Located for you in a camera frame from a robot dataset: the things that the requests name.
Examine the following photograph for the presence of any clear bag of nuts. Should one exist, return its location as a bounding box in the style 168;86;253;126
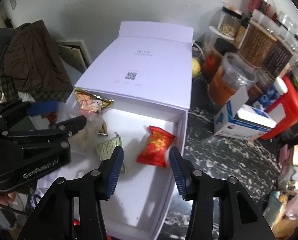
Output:
69;115;108;155

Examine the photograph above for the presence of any orange labelled plastic jar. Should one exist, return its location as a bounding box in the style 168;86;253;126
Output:
208;52;258;107

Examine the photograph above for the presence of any wall switch plate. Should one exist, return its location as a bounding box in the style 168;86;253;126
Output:
9;0;17;11

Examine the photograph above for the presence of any red gold candy packet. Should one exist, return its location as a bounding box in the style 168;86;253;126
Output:
136;126;175;168

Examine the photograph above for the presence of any blue white tube bottle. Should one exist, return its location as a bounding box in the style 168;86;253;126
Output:
253;77;288;111

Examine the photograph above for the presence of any brown labelled clear jar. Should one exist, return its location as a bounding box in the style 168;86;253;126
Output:
237;9;279;69

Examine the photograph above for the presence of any white open gift box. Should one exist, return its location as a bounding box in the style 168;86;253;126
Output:
36;21;195;240

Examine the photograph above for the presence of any leaning framed picture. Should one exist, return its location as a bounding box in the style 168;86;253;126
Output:
56;40;92;73

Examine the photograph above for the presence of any jar of peanuts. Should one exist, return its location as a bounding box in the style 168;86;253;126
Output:
217;5;243;38

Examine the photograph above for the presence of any gold orange snack packet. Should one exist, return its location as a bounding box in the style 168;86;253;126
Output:
74;88;114;136

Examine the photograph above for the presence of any red plastic canister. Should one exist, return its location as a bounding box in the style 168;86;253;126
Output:
260;76;298;140

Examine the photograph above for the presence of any jar with red contents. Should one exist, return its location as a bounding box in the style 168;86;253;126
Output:
248;0;273;16

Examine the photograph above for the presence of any white blue mask box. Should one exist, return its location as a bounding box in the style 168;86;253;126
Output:
213;85;277;141

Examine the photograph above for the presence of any dark labelled clear jar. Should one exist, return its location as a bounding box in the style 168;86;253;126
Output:
262;34;298;79

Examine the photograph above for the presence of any brown plaid clothing pile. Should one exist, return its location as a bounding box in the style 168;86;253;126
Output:
0;20;73;102

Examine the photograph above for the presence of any green packet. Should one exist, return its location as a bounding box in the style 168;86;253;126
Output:
95;133;122;161

